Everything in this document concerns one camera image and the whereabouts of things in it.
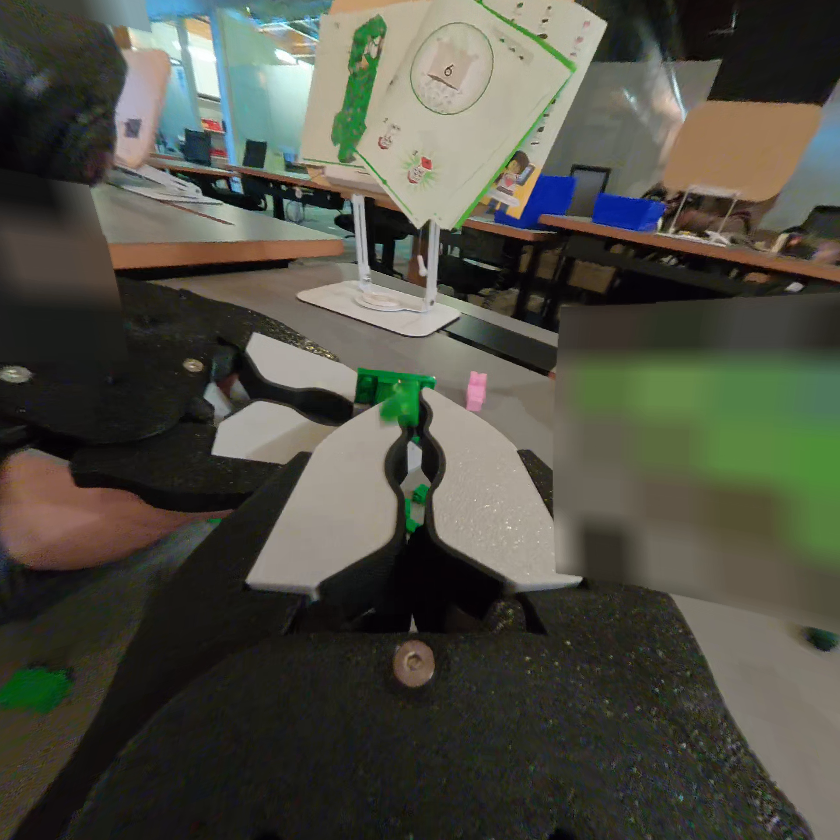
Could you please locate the black monitor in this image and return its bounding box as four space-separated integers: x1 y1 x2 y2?
568 164 613 219

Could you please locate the green studded plate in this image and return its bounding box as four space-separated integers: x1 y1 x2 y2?
354 369 438 427

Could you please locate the person's left hand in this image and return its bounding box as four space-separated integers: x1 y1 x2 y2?
0 449 232 573

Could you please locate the blue storage bin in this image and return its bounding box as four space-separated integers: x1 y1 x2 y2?
493 174 578 229
592 192 668 232

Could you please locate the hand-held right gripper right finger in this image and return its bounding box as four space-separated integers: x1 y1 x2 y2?
420 390 585 593

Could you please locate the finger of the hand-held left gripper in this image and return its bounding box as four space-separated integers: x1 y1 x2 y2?
243 331 361 424
210 399 345 468

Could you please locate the pale tan book stand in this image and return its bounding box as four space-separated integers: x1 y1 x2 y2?
108 48 227 206

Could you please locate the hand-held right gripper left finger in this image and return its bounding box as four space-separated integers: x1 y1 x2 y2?
245 407 421 601

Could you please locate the tan book stand board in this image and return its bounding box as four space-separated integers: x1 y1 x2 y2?
659 100 825 238

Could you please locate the green toy brick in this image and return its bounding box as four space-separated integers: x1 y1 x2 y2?
0 665 74 716
402 484 432 534

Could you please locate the white instruction booklet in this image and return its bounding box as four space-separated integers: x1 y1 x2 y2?
298 0 609 232

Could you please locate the grey table with wooden edge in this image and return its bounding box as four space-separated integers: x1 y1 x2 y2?
92 182 347 271

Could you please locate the grey desk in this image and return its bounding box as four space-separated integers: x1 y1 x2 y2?
0 262 840 840

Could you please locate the white book stand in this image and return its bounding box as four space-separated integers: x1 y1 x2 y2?
295 193 462 340

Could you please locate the yellow printed leaflet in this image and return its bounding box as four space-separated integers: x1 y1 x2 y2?
486 150 540 221

